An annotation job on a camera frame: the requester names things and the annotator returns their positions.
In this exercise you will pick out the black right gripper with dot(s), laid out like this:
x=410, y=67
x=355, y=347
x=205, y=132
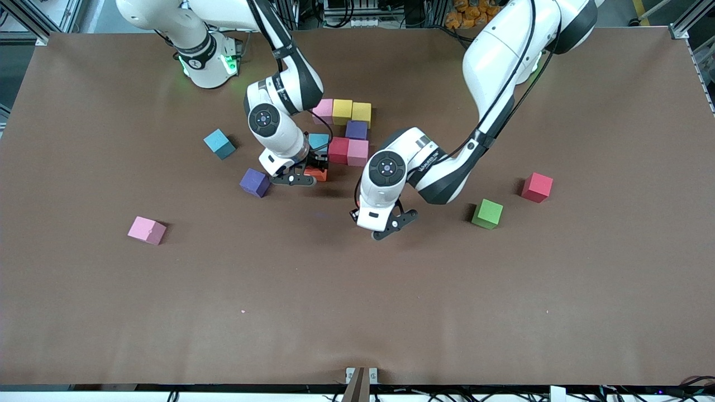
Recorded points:
x=316, y=161

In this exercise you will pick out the orange foam block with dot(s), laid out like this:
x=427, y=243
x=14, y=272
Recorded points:
x=318, y=175

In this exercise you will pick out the red foam block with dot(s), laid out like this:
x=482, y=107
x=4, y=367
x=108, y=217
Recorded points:
x=338, y=149
x=537, y=187

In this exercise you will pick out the light blue foam block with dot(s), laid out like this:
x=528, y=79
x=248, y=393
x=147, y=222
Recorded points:
x=320, y=140
x=218, y=142

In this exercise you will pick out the purple foam block with dent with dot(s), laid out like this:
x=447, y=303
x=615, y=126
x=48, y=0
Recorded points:
x=356, y=129

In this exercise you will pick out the yellow foam block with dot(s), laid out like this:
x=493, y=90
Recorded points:
x=361, y=112
x=342, y=110

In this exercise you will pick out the green foam block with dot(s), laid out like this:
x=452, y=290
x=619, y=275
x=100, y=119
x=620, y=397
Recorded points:
x=487, y=214

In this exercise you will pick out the pink foam block with dent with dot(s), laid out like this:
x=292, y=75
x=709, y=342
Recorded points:
x=146, y=230

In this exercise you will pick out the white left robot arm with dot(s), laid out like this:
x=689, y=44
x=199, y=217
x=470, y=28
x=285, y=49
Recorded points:
x=491, y=61

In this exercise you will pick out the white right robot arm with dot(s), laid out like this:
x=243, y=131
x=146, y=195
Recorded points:
x=279, y=134

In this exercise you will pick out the white power strip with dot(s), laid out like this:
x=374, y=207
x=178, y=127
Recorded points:
x=357, y=22
x=237, y=10

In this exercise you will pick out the bag of orange snacks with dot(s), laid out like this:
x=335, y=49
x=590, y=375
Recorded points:
x=472, y=14

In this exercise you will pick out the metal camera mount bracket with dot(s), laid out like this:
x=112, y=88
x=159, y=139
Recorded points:
x=360, y=377

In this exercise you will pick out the aluminium frame post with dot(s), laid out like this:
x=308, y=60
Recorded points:
x=44, y=19
x=692, y=17

